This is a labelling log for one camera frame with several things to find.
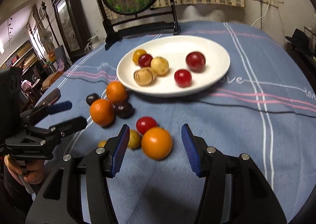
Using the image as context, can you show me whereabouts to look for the orange mandarin front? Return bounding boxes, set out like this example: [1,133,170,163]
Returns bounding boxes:
[98,140,107,147]

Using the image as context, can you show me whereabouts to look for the orange mandarin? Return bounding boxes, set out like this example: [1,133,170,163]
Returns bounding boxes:
[89,99,115,127]
[106,81,128,105]
[141,127,173,161]
[98,140,107,147]

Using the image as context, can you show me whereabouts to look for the striped yellow pepino melon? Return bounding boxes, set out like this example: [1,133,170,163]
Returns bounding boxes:
[133,67,156,86]

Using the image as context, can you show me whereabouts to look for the large yellow pear fruit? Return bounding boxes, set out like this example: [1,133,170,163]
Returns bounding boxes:
[150,56,169,76]

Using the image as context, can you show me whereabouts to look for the small yellow fruit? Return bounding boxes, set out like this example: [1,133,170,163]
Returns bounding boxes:
[132,49,147,65]

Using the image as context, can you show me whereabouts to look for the red plum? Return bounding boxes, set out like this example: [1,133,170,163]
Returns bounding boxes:
[174,69,192,87]
[185,52,206,73]
[138,54,153,68]

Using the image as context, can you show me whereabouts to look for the left hand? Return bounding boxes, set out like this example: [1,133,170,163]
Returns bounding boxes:
[4,155,46,184]

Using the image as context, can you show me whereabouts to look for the small yellow-green fruit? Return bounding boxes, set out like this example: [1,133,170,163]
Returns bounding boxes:
[127,130,141,150]

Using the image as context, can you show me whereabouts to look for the dark purple plum left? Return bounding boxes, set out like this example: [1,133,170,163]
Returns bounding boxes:
[86,93,100,106]

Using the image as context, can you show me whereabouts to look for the dark purple plum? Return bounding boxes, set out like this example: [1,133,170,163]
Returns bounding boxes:
[115,102,134,119]
[86,93,100,106]

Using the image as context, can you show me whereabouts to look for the red cherry tomato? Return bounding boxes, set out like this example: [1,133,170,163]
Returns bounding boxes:
[136,116,158,135]

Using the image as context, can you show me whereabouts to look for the dark framed painting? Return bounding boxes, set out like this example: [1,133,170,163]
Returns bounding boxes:
[51,0,90,62]

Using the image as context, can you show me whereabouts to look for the white kettle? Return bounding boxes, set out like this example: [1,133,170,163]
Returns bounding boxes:
[85,36,102,53]

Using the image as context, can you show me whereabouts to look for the blue plaid tablecloth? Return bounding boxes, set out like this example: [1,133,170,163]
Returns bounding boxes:
[32,20,316,224]

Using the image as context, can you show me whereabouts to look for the white round plate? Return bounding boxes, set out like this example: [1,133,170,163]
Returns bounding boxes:
[116,36,230,98]

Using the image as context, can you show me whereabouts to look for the round embroidery screen stand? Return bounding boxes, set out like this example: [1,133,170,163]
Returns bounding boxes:
[96,0,181,49]

